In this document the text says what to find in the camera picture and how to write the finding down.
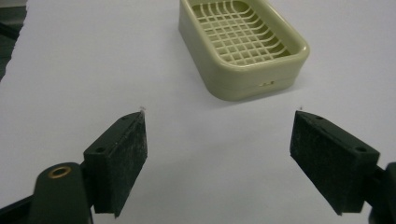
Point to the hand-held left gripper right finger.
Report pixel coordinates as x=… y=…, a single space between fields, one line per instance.
x=330 y=161

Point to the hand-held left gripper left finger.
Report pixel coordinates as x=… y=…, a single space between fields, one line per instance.
x=120 y=161

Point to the pale green soap dish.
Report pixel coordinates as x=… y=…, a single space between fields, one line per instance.
x=243 y=49

